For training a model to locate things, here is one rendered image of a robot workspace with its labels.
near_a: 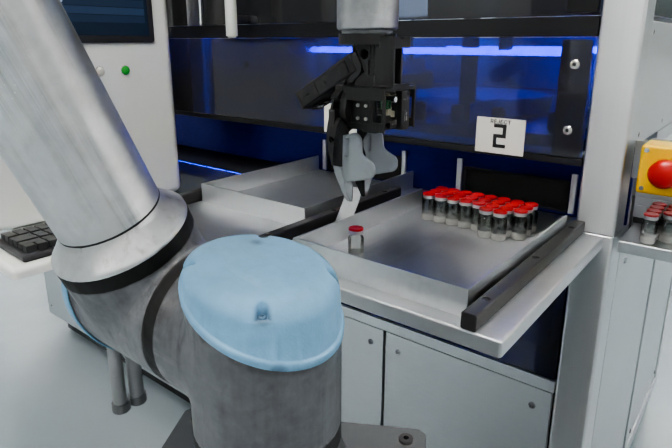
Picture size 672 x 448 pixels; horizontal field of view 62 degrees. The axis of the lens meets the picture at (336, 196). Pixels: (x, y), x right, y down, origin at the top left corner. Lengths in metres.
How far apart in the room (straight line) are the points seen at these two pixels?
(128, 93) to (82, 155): 0.96
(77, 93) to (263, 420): 0.25
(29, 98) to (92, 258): 0.13
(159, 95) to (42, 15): 1.02
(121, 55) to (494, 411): 1.08
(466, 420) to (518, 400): 0.13
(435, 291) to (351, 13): 0.33
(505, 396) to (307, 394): 0.77
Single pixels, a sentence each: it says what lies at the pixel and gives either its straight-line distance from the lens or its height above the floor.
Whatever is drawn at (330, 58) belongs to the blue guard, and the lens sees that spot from 1.16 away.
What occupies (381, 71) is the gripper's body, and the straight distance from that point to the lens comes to 0.68.
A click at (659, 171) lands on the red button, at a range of 0.89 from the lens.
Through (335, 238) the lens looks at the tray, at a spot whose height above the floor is 0.89.
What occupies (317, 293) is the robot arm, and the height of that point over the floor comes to 1.01.
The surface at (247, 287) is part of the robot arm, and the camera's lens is 0.38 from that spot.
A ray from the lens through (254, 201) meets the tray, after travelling 0.97.
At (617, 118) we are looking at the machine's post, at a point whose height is 1.06.
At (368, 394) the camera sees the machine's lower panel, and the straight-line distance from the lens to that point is 1.33.
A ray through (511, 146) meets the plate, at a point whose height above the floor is 1.00.
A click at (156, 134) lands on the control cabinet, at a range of 1.43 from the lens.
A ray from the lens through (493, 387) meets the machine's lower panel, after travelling 1.15.
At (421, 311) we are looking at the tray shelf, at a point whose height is 0.88.
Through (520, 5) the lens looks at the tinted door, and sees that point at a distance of 0.97.
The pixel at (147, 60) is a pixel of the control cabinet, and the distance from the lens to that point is 1.41.
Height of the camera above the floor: 1.17
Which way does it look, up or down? 16 degrees down
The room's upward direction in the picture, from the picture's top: straight up
